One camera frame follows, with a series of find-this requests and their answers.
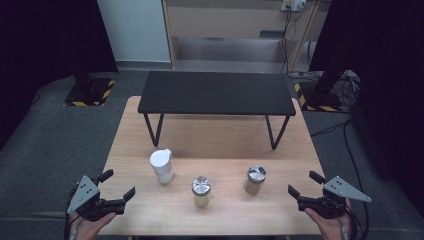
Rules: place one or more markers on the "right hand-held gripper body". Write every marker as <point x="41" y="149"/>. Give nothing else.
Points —
<point x="333" y="200"/>

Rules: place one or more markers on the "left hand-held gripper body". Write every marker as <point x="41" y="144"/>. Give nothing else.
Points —
<point x="87" y="196"/>

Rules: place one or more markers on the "silver-lidded jar brown powder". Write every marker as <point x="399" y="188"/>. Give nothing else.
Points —
<point x="256" y="175"/>

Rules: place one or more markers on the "white-lidded glass jar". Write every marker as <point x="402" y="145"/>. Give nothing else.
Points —
<point x="160" y="161"/>

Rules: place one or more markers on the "silver-lidded jar yellow powder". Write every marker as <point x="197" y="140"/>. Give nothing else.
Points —
<point x="201" y="186"/>

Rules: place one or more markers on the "black metal shelf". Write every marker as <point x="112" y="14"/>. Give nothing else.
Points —
<point x="216" y="93"/>

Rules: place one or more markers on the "person's right hand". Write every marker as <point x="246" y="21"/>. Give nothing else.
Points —
<point x="333" y="230"/>

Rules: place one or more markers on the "person's left hand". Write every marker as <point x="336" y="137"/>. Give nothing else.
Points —
<point x="86" y="230"/>

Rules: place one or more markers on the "black stand with striped base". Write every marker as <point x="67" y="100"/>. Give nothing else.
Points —
<point x="321" y="96"/>
<point x="88" y="91"/>

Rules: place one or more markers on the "dark curtain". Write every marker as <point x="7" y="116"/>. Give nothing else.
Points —
<point x="393" y="66"/>
<point x="40" y="40"/>

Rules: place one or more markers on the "white panel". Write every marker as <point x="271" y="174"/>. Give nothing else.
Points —
<point x="136" y="30"/>

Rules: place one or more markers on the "teal label strip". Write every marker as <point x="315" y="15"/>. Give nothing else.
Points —
<point x="271" y="34"/>

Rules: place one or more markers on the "white power strip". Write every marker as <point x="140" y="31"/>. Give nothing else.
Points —
<point x="293" y="4"/>

